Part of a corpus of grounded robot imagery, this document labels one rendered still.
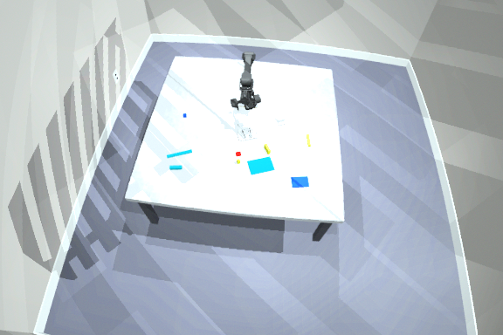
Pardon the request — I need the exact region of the cyan flat plate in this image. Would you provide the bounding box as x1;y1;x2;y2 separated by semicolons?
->
247;157;274;175

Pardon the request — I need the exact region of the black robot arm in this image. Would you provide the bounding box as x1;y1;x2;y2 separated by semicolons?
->
239;51;257;110

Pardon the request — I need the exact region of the blue flat rectangular pad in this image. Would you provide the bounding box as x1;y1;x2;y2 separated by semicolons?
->
291;176;309;188

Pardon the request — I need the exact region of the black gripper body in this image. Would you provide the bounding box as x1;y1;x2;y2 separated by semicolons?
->
230;94;261;107

